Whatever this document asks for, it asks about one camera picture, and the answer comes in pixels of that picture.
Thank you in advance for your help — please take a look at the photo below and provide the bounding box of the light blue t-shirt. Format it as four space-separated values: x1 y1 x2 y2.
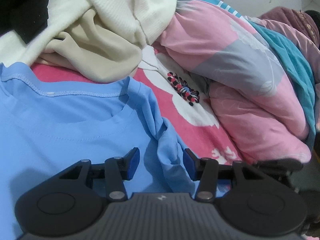
1 62 198 239

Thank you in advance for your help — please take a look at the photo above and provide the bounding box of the pink grey quilt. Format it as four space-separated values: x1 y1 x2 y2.
158 0 319 163

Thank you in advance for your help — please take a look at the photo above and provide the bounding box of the pink floral bed blanket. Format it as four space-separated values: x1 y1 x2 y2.
30 47 241 164

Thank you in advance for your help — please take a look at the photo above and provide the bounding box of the person in purple jacket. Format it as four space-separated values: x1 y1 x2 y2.
258 7 319 48

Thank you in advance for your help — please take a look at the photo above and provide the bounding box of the beige garment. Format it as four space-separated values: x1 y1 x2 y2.
36 9 143 83

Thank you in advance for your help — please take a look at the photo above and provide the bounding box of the black garment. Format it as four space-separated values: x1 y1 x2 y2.
1 0 49 44

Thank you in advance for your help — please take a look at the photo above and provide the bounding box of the white knit sweater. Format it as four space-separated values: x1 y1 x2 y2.
1 0 177 67

